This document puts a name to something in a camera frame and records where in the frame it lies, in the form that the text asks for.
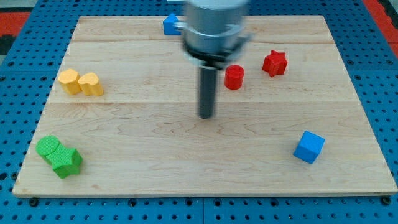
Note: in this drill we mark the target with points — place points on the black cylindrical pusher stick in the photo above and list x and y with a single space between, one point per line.
207 92

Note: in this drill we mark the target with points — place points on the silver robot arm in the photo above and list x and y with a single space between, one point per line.
212 37

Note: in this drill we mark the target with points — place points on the blue triangle block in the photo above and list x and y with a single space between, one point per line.
170 25

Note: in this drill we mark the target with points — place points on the red star block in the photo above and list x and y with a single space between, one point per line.
275 63

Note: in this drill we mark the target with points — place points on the green star block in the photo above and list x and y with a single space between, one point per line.
65 161

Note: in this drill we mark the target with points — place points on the red cylinder block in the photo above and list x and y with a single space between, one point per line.
234 75

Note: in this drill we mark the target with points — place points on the wooden board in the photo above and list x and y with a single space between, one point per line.
143 137

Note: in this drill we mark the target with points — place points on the yellow heart block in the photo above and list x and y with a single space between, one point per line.
90 84

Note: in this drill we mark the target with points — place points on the blue cube block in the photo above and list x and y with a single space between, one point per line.
309 147

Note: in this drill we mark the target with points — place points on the yellow hexagon block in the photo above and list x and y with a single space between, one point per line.
68 80

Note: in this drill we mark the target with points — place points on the green cylinder block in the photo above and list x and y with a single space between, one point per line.
46 146

